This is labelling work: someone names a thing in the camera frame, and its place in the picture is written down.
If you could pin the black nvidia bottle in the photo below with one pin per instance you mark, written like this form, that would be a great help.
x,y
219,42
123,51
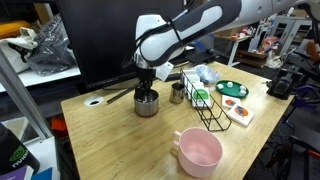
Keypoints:
x,y
16,150

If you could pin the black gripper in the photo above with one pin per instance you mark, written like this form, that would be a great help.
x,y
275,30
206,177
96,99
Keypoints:
x,y
146,76

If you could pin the black keyboard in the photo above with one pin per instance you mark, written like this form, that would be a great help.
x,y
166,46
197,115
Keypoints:
x,y
203,56

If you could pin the black computer monitor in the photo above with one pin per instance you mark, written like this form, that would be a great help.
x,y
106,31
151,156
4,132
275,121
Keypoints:
x,y
100,40

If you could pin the purple book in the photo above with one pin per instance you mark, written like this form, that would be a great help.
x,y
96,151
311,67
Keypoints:
x,y
16,173

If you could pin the white booklet box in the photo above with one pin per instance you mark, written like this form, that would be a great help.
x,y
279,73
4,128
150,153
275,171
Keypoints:
x,y
190,72

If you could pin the black clamp mount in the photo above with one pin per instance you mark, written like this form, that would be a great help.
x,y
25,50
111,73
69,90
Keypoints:
x,y
283,83

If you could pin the vegetables booklet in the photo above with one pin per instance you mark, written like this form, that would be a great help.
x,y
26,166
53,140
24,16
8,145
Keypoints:
x,y
195,81

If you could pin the pink plastic cup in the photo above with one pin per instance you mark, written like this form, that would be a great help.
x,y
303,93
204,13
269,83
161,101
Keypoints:
x,y
200,156

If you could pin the wild animals booklet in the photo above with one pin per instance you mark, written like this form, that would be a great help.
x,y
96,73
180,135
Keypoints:
x,y
197,86

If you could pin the green oval plate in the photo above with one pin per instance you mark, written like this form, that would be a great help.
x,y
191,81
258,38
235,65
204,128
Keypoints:
x,y
231,91

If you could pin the aluminium frame post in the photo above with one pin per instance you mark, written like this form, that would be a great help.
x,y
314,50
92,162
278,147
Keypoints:
x,y
20,96

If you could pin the grey plastic bag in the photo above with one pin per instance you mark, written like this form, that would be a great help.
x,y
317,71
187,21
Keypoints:
x,y
50,50

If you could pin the white tape roll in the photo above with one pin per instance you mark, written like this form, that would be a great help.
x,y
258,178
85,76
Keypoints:
x,y
86,101

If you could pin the small steel pitcher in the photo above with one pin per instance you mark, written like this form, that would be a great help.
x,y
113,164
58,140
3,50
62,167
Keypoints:
x,y
176,95

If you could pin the silver steel bowl red base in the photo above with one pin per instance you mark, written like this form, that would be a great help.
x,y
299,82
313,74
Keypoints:
x,y
146,108

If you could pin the green colors booklet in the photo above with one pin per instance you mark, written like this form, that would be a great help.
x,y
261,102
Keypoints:
x,y
201,95

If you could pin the white tote bag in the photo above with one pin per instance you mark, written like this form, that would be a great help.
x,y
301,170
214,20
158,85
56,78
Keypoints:
x,y
16,46

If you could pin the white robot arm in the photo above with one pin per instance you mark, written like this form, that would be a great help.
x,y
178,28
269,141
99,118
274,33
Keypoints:
x,y
200,20

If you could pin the blue book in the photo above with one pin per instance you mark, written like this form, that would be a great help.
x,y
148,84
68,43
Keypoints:
x,y
46,174

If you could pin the white marshmallow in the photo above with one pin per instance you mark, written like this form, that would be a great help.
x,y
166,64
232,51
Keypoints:
x,y
230,84
220,86
242,93
242,88

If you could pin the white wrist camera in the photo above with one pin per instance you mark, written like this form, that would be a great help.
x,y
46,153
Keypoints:
x,y
164,71

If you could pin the blue marshmallow bag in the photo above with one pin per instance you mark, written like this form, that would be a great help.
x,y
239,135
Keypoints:
x,y
206,74

